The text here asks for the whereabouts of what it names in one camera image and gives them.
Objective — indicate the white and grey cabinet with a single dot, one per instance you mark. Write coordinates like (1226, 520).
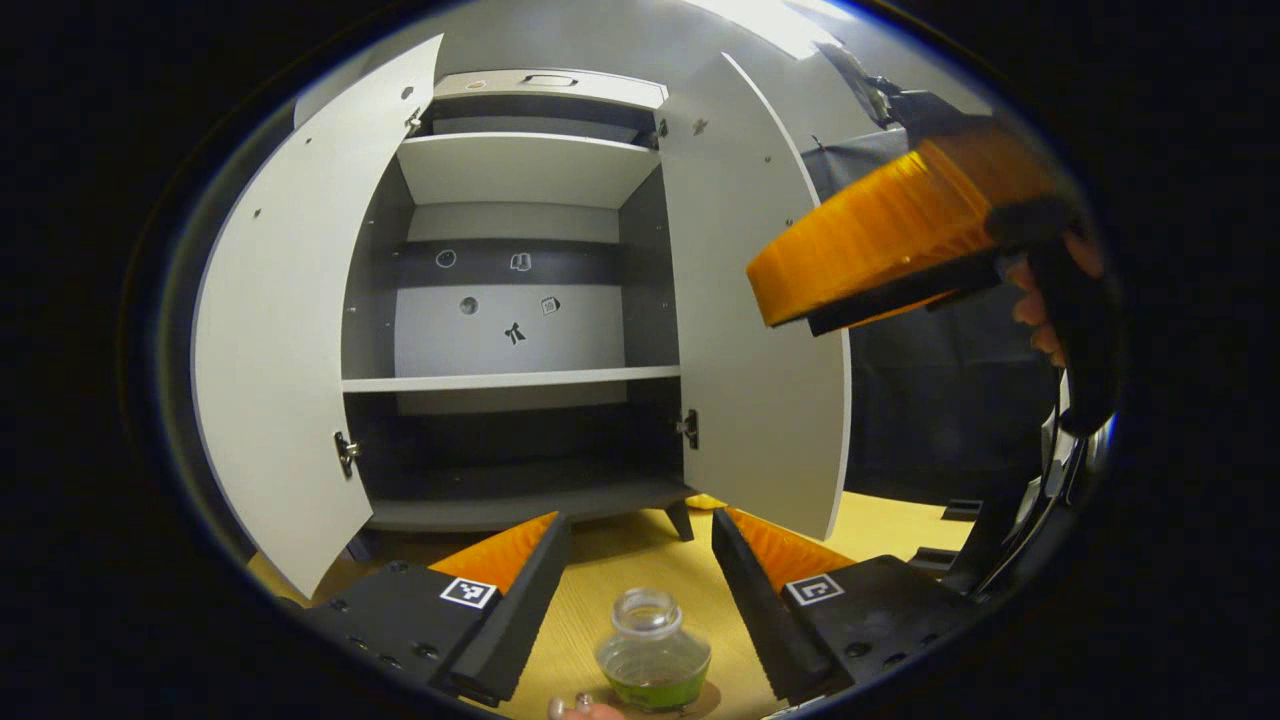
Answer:
(650, 290)

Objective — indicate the black backdrop cloth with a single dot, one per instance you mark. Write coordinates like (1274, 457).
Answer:
(930, 420)

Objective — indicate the round brown coaster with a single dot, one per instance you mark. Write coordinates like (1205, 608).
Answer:
(714, 702)

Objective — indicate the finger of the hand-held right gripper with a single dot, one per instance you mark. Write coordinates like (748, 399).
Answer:
(880, 230)

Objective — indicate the beige cabinet drawer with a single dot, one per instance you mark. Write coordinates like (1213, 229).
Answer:
(600, 90)

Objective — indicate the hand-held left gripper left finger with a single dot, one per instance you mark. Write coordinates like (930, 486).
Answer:
(525, 590)

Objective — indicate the long ceiling light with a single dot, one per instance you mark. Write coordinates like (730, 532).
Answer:
(780, 25)

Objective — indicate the green label plastic bottle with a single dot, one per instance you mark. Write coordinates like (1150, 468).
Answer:
(652, 660)

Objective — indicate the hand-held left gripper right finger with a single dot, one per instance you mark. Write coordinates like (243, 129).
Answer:
(755, 600)

